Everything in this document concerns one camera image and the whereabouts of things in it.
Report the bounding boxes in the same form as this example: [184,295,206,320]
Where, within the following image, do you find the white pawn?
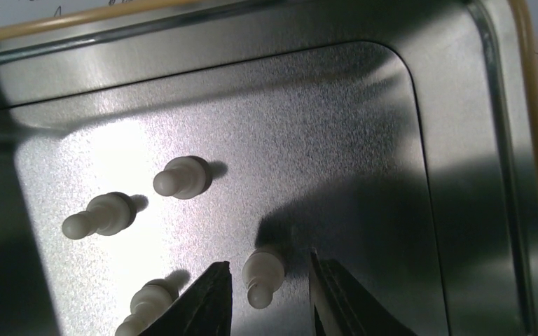
[62,192,137,240]
[242,247,285,309]
[153,155,212,200]

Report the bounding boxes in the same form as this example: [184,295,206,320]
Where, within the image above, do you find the white bishop in tray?
[115,279,179,336]

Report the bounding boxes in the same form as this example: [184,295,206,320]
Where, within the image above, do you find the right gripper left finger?
[141,261,233,335]

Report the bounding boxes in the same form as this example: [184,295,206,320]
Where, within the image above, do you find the yellow rimmed metal tray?
[0,1,538,335]

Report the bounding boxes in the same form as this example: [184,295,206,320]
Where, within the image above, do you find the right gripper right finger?
[309,252,415,335]

